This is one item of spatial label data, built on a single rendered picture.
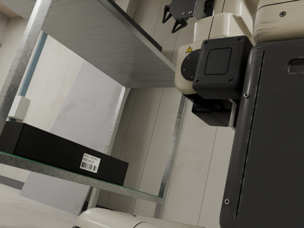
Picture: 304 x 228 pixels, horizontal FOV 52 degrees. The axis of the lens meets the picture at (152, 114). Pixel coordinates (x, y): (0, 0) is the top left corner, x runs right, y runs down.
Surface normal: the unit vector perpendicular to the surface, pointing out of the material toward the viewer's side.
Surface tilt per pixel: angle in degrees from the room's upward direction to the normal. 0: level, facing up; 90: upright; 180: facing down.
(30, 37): 90
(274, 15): 90
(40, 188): 82
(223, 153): 90
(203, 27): 90
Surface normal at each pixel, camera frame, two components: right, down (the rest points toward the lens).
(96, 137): -0.50, -0.48
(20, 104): 0.80, 0.04
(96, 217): -0.28, -0.86
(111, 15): -0.24, 0.94
